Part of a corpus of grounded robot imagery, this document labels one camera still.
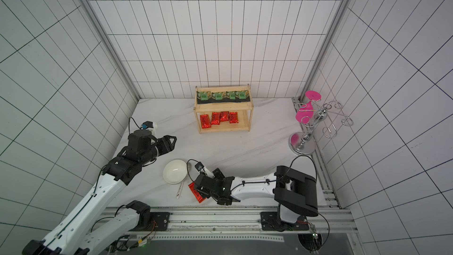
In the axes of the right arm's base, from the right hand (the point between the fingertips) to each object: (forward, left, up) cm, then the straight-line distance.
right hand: (202, 183), depth 81 cm
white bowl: (+4, +14, +1) cm, 15 cm away
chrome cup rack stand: (+25, -53, -1) cm, 59 cm away
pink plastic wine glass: (+33, -50, +16) cm, 62 cm away
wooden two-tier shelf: (+32, -19, +17) cm, 41 cm away
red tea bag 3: (+41, -7, +1) cm, 41 cm away
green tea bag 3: (+41, -12, +19) cm, 47 cm away
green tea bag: (+39, +3, +19) cm, 44 cm away
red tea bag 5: (-6, 0, -1) cm, 6 cm away
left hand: (+11, +14, +16) cm, 24 cm away
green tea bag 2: (+40, -5, +19) cm, 45 cm away
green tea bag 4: (+42, -19, +19) cm, 49 cm away
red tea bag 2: (+37, -2, +2) cm, 37 cm away
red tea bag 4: (+39, -13, +2) cm, 41 cm away
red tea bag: (+36, +4, +1) cm, 36 cm away
